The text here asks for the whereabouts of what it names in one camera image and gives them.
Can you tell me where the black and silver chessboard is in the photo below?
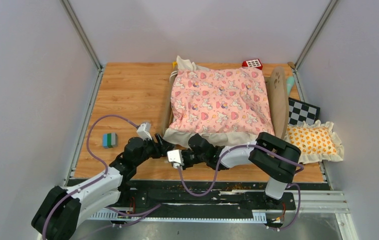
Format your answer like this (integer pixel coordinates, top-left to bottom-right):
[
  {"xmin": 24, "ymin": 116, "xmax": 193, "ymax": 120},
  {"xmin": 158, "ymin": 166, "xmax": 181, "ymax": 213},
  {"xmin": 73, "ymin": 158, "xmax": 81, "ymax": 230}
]
[{"xmin": 288, "ymin": 97, "xmax": 321, "ymax": 126}]

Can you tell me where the red white grid block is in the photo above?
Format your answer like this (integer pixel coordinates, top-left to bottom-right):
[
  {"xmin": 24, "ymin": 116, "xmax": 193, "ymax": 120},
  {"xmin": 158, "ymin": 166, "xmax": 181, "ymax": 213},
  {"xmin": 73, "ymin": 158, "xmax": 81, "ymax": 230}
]
[{"xmin": 241, "ymin": 58, "xmax": 263, "ymax": 70}]

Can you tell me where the blue green grey block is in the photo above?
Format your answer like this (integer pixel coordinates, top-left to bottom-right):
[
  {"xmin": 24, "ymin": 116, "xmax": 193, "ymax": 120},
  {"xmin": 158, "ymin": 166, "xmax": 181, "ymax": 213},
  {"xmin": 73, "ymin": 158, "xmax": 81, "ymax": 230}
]
[{"xmin": 102, "ymin": 132, "xmax": 118, "ymax": 149}]

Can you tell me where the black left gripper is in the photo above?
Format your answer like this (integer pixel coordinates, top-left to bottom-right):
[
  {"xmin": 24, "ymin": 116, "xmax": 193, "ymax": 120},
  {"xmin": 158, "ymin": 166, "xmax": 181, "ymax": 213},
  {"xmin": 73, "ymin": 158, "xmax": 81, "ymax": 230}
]
[{"xmin": 134, "ymin": 133, "xmax": 177, "ymax": 167}]

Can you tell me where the mint green massager wand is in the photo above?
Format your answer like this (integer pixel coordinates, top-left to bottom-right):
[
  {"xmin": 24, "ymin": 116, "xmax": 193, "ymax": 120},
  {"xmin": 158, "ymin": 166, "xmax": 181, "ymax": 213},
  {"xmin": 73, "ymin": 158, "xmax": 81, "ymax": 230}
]
[{"xmin": 286, "ymin": 76, "xmax": 295, "ymax": 95}]

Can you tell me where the orange duck print pillow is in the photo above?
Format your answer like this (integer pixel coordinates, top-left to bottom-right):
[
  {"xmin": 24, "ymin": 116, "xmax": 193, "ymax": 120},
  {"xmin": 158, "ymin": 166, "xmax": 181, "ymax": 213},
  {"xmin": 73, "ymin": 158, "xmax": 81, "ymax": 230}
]
[{"xmin": 284, "ymin": 120, "xmax": 344, "ymax": 165}]

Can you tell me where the pink unicorn drawstring bag blanket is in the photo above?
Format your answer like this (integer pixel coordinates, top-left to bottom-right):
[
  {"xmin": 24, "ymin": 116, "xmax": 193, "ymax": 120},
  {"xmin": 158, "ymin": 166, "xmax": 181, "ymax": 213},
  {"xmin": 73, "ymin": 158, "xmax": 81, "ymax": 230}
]
[{"xmin": 163, "ymin": 57, "xmax": 285, "ymax": 147}]

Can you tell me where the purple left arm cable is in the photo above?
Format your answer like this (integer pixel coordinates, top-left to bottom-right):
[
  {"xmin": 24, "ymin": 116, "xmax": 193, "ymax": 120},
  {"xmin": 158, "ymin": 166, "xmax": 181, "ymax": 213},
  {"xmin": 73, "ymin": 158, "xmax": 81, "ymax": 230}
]
[{"xmin": 42, "ymin": 114, "xmax": 162, "ymax": 240}]

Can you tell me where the wooden striped pet bed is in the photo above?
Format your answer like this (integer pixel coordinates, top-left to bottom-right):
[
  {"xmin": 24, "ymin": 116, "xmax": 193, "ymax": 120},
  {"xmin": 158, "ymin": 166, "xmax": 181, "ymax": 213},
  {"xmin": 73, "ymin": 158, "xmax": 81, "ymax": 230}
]
[{"xmin": 160, "ymin": 64, "xmax": 289, "ymax": 139}]

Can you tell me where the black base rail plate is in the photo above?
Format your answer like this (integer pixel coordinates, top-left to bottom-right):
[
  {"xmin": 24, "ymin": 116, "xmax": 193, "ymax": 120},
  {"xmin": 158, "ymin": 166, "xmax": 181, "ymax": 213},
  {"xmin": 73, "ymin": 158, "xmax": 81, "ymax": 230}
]
[{"xmin": 110, "ymin": 180, "xmax": 297, "ymax": 219}]

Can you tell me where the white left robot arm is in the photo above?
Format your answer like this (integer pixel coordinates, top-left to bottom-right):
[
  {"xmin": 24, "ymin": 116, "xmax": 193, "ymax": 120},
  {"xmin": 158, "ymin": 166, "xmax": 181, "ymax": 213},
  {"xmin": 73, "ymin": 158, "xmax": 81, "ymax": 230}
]
[{"xmin": 31, "ymin": 133, "xmax": 175, "ymax": 240}]

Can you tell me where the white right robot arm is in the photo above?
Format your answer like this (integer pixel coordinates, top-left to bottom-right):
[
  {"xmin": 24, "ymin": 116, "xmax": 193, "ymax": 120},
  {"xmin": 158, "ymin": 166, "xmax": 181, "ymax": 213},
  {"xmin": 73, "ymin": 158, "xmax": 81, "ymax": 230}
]
[{"xmin": 173, "ymin": 132, "xmax": 304, "ymax": 209}]

